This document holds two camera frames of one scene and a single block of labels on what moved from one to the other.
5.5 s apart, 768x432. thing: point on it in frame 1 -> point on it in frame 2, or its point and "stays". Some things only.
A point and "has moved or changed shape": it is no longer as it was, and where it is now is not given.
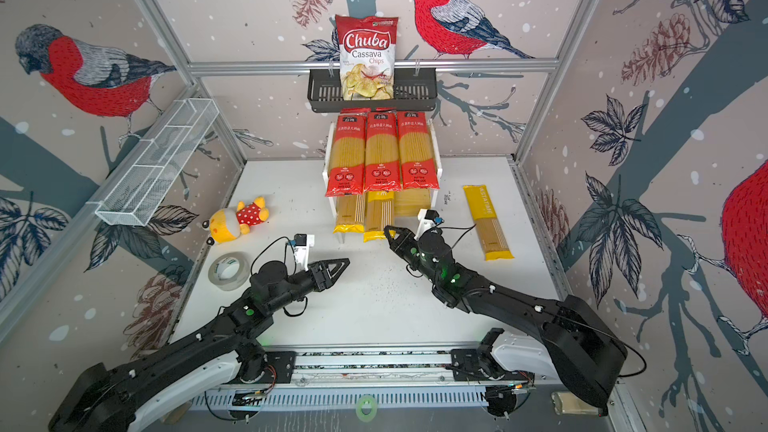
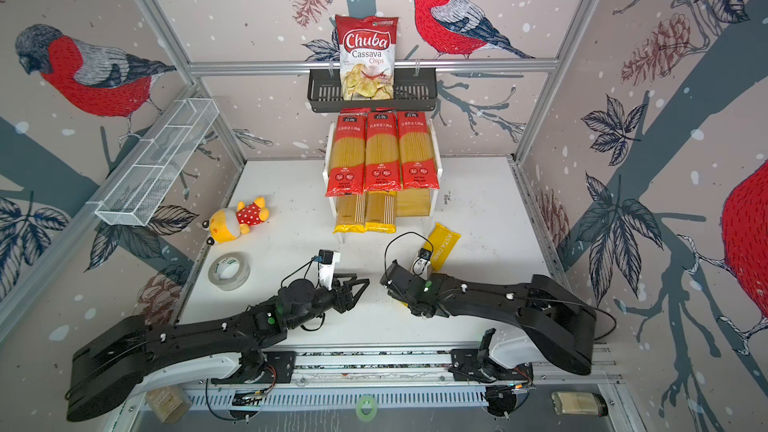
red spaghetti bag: (418, 167) stays
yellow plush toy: (226, 224) stays
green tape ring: (358, 408) stays
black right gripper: (403, 243) -> (392, 295)
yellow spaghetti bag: (379, 213) has moved or changed shape
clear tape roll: (229, 270) stays
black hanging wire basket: (412, 88) stays
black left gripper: (320, 276) -> (342, 304)
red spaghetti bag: (347, 167) stays
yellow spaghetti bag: (486, 222) has moved or changed shape
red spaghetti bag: (382, 152) stays
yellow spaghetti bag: (350, 214) stays
